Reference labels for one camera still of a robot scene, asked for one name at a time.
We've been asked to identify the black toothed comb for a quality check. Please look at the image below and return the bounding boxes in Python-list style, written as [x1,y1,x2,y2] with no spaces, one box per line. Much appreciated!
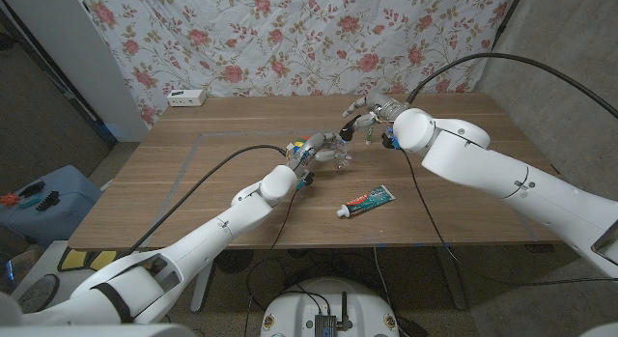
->
[36,190,62,212]

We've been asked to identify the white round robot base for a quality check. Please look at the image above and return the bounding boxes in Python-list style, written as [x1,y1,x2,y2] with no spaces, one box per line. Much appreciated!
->
[260,277,401,337]

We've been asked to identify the white power strip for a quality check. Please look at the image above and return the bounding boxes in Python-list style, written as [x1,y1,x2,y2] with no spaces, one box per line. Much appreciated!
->
[166,89,208,108]

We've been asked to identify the black floor cable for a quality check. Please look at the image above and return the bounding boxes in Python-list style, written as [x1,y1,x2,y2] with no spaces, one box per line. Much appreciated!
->
[374,247,405,328]
[240,257,315,337]

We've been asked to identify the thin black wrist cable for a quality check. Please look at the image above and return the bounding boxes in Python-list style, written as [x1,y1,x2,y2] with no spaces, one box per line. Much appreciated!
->
[403,151,618,286]
[269,185,300,251]

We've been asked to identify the white robot torso shell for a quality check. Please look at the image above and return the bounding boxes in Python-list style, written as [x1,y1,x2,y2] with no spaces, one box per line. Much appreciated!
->
[0,322,197,337]

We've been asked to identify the grey table leg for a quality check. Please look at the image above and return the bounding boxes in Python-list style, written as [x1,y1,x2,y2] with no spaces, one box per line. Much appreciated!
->
[434,244,468,312]

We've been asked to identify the black backdrop stand pole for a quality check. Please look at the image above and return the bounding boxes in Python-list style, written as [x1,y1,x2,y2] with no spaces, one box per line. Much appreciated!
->
[491,0,526,51]

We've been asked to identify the clear dispenser bottle black pump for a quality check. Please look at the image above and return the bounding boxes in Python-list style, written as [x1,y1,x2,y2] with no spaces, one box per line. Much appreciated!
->
[322,114,361,171]

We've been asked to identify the black plastic clip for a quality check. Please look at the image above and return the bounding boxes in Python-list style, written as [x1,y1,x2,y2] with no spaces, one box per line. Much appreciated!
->
[18,181,47,199]

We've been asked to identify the grey shoe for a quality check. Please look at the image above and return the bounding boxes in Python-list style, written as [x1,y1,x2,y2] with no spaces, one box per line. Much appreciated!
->
[16,273,62,315]

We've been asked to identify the black power adapter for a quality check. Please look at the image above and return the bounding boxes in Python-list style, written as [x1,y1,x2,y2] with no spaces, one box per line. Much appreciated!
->
[395,316,429,337]

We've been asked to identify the thin black left wrist cable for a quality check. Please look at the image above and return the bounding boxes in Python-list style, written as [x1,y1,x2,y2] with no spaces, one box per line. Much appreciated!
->
[269,185,300,251]

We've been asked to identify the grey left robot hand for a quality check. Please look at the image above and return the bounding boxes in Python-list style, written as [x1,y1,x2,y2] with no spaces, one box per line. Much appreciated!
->
[288,131,352,173]

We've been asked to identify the black radio box with antenna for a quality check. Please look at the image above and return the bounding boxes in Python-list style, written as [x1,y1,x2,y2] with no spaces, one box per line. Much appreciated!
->
[314,292,353,337]

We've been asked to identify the blue storage bin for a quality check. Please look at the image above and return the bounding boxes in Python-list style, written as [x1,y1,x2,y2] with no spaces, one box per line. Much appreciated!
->
[0,164,103,249]

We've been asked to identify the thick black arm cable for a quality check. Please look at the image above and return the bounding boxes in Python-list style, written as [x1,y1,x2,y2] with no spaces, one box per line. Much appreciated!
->
[127,143,289,256]
[405,51,618,120]

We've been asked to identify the teal plastic tool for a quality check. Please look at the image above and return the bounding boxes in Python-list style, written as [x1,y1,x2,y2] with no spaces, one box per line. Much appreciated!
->
[18,194,43,211]

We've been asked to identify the floral backdrop cloth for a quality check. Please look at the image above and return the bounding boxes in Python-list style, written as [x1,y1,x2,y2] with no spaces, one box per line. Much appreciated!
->
[79,0,516,128]

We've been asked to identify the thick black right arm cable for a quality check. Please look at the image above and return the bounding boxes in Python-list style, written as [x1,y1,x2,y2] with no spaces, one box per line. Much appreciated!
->
[405,51,618,120]

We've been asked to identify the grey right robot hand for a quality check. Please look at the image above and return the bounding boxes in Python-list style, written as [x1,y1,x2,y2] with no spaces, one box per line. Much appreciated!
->
[341,91,409,130]

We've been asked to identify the white table leg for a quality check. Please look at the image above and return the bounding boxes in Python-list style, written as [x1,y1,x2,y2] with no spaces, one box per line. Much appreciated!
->
[190,262,217,313]

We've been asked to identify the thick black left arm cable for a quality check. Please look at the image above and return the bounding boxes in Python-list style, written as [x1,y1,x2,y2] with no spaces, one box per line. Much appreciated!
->
[127,143,289,256]

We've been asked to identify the yellow black floor mat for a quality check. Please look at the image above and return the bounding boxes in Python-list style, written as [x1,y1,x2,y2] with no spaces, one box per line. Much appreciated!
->
[56,248,120,273]

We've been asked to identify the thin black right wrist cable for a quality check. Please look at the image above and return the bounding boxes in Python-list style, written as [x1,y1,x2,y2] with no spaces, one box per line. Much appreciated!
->
[403,151,618,286]

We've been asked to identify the toothpaste tube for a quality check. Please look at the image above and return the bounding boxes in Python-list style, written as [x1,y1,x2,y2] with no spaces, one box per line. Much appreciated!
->
[336,184,396,219]

